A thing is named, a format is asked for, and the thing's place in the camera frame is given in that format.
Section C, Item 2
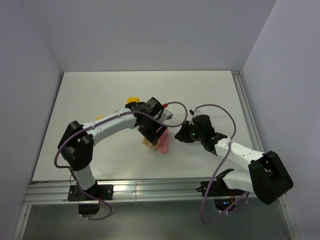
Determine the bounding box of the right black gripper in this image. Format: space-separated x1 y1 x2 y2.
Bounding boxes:
174 120 205 143

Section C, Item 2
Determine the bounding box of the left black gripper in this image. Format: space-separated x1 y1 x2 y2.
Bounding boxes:
138 115 167 145

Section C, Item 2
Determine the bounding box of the beige cube socket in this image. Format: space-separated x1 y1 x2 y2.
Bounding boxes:
142 137 155 150

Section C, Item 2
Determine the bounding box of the pink triangular power strip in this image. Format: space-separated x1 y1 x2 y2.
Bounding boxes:
156 129 170 154

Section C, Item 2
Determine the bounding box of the yellow cube socket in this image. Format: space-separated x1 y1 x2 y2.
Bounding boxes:
126 97 140 104

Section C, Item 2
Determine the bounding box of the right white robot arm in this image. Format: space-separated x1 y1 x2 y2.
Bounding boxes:
174 114 294 205

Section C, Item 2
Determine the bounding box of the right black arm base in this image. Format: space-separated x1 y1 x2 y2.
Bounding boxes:
207 180 245 212

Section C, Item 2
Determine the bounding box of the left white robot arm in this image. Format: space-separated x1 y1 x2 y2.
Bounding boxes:
57 97 173 200

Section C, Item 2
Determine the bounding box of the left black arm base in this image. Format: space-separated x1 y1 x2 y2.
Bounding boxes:
67 184 114 216

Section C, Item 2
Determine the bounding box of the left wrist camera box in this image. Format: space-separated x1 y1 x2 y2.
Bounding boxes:
157 103 173 123

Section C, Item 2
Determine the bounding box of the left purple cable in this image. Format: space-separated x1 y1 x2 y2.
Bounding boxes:
54 101 188 221

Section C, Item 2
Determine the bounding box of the purple cable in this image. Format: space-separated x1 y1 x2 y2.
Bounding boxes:
192 104 250 225
54 101 188 221

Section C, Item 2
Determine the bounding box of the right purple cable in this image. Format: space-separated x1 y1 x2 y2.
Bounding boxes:
192 104 250 225

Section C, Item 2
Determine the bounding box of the aluminium rail frame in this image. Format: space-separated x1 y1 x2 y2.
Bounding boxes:
14 71 300 240

